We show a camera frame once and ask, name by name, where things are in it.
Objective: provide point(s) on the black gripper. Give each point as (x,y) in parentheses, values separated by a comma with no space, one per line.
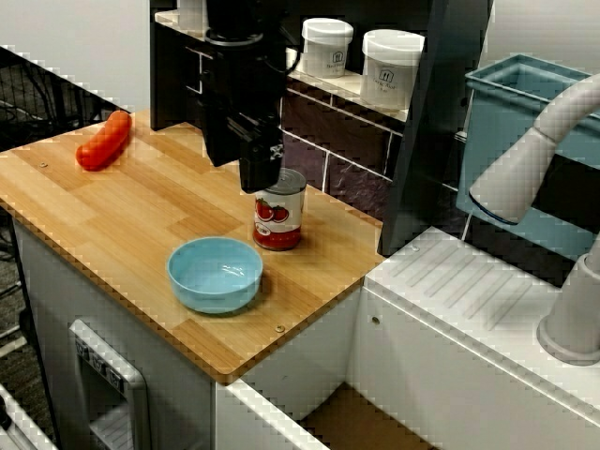
(234,84)

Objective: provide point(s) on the toy tomato can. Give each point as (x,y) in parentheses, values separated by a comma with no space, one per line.
(281,225)

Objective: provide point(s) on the orange toy sausage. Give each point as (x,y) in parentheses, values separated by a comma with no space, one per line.
(103,140)

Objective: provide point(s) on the light blue bowl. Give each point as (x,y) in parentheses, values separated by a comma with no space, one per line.
(211,290)

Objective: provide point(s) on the dark tile backsplash panel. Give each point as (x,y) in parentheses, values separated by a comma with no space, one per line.
(356,131)

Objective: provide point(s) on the cream shelf ledge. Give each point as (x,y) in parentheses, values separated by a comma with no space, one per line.
(347,84)

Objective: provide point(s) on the white lidded jar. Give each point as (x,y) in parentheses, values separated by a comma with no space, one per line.
(328,47)
(192,14)
(389,70)

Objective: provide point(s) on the black upright kitchen panel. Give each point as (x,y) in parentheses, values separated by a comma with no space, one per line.
(436,117)

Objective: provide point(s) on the white toy kitchen cabinet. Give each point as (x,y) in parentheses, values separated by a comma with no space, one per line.
(56,290)

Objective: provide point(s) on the teal plastic bin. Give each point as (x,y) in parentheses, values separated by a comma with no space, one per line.
(501,122)

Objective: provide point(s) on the grey toy dishwasher door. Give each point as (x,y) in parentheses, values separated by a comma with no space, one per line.
(136,398)

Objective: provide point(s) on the grey toy faucet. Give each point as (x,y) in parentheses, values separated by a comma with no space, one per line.
(511,178)

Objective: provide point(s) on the brown cardboard sheet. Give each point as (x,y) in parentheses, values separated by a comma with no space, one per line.
(356,422)

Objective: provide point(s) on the white toy sink basin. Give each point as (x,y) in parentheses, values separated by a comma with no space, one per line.
(469,337)

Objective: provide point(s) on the white metal camera stand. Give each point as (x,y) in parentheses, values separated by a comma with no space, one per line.
(19,422)

